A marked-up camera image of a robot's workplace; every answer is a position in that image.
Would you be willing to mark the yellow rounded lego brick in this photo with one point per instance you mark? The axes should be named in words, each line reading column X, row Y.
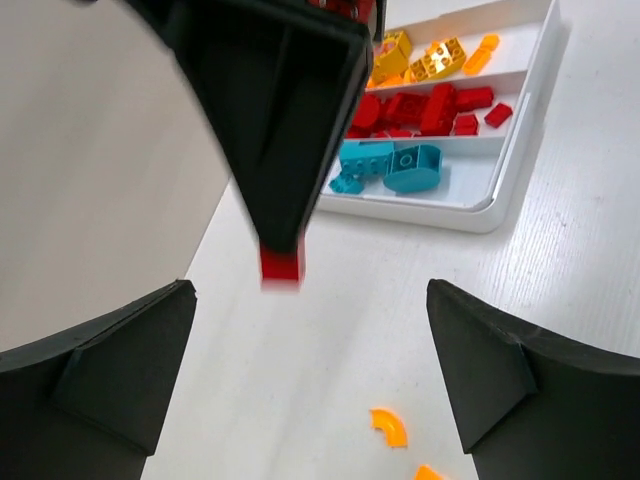
column 391, row 57

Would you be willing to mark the orange curved lego piece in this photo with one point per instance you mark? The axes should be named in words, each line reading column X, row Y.
column 425, row 472

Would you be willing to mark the red lego in tray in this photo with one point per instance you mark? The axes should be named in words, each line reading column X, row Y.
column 498, row 115

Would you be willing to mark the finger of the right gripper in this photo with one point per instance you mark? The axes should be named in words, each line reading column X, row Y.
column 279, row 82

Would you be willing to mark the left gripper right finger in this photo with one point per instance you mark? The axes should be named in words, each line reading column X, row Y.
column 529, row 403

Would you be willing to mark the orange long lego piece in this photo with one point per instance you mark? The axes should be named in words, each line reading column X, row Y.
column 478, row 60

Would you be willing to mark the yellow lego block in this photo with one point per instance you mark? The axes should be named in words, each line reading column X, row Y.
column 441, row 60

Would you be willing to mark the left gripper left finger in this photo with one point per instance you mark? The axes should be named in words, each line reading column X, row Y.
column 90, row 402

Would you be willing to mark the orange arch lego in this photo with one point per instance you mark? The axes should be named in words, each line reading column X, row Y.
column 390, row 425

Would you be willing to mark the large red lego assembly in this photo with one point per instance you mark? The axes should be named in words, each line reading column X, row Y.
column 443, row 111

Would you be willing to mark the white divided tray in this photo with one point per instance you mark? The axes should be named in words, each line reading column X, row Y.
column 444, row 148

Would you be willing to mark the red cross lego piece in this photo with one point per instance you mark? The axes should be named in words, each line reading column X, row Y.
column 283, row 270

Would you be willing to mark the large teal lego assembly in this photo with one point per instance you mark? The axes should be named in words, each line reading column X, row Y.
column 402, row 169

